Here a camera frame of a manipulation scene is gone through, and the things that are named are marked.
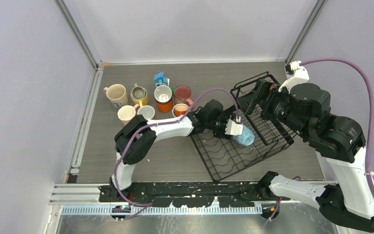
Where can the light blue faceted mug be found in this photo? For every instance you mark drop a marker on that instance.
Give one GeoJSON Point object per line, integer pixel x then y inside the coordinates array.
{"type": "Point", "coordinates": [246, 139]}

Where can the light pink mug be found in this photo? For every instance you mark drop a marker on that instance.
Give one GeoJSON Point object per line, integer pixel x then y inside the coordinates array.
{"type": "Point", "coordinates": [127, 113]}

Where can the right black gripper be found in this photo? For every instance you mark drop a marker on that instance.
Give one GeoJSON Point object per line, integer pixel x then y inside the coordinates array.
{"type": "Point", "coordinates": [261, 89]}

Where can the yellow mug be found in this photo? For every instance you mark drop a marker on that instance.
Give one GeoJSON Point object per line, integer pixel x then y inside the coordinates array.
{"type": "Point", "coordinates": [141, 101]}

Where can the small orange cup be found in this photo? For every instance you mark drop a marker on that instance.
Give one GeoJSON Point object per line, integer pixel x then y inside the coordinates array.
{"type": "Point", "coordinates": [180, 110]}

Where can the black wire dish rack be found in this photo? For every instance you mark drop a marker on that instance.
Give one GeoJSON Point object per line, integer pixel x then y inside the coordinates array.
{"type": "Point", "coordinates": [259, 140]}

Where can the orange mug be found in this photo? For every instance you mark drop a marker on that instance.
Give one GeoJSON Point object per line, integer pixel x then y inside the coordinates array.
{"type": "Point", "coordinates": [165, 107]}

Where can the cream patterned mug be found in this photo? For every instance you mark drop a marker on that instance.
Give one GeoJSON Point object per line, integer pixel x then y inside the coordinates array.
{"type": "Point", "coordinates": [117, 95]}

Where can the lime green mug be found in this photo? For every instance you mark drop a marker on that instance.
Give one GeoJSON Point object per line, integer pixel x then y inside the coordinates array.
{"type": "Point", "coordinates": [174, 113]}

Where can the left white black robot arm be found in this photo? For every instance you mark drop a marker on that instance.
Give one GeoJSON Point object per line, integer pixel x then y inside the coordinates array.
{"type": "Point", "coordinates": [134, 140]}

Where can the salmon pink mug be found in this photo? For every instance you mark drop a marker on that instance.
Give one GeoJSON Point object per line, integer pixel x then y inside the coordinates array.
{"type": "Point", "coordinates": [147, 111]}

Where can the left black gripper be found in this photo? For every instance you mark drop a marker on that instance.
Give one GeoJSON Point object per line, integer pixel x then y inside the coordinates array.
{"type": "Point", "coordinates": [221, 134]}

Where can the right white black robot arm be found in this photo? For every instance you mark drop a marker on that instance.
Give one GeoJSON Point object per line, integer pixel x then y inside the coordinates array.
{"type": "Point", "coordinates": [349, 203]}

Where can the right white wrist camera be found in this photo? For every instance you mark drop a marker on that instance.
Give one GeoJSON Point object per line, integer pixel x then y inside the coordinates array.
{"type": "Point", "coordinates": [297, 75]}

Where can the aluminium rail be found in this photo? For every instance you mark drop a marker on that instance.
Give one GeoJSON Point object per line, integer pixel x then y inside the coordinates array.
{"type": "Point", "coordinates": [83, 199]}

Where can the blue white toy house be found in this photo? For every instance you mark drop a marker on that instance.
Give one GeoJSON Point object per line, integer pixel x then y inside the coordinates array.
{"type": "Point", "coordinates": [160, 79]}

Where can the small beige cup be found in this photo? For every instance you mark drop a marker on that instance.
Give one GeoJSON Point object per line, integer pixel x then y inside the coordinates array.
{"type": "Point", "coordinates": [138, 92]}

